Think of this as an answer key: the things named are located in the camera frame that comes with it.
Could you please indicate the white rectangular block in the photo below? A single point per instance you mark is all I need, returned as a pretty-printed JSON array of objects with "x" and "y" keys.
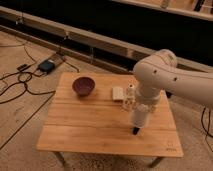
[{"x": 117, "y": 93}]

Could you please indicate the black eraser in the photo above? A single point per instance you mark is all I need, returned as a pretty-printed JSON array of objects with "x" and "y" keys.
[{"x": 135, "y": 130}]

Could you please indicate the small black box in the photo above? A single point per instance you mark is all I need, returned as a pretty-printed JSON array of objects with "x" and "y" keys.
[{"x": 23, "y": 67}]

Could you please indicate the wooden table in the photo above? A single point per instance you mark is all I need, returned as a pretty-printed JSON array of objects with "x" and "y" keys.
[{"x": 97, "y": 124}]

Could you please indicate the purple bowl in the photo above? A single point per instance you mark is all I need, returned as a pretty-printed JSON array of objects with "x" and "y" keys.
[{"x": 83, "y": 86}]

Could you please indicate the clear plastic bottle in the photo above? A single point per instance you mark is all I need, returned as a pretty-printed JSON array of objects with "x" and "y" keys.
[{"x": 129, "y": 98}]

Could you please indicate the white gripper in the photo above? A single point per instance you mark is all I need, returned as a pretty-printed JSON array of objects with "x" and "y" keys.
[{"x": 144, "y": 107}]

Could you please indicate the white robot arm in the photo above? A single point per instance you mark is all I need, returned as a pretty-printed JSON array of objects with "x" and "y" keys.
[{"x": 159, "y": 72}]

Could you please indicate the black power adapter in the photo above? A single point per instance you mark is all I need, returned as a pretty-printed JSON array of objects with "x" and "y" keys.
[{"x": 46, "y": 66}]

